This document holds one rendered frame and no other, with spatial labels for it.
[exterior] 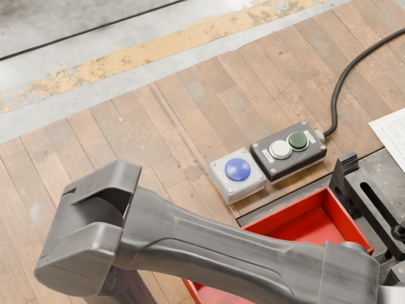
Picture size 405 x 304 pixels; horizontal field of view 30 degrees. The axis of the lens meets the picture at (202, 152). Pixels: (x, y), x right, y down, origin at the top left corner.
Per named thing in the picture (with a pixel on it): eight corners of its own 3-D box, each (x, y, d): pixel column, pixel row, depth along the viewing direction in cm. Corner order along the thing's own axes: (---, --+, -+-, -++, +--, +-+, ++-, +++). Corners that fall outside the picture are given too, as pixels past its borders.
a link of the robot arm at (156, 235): (393, 248, 70) (75, 143, 66) (385, 341, 65) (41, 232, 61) (338, 292, 80) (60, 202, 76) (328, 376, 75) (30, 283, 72)
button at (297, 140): (284, 143, 121) (285, 136, 120) (299, 136, 122) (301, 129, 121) (293, 157, 120) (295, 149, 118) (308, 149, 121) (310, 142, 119)
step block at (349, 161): (327, 187, 119) (337, 157, 112) (343, 180, 120) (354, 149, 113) (351, 219, 116) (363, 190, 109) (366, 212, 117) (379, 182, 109)
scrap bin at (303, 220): (179, 275, 110) (179, 257, 105) (321, 204, 118) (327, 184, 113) (219, 345, 105) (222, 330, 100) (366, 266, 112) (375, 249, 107)
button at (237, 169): (219, 169, 118) (220, 163, 117) (241, 160, 120) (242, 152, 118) (232, 189, 117) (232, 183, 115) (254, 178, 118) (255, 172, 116)
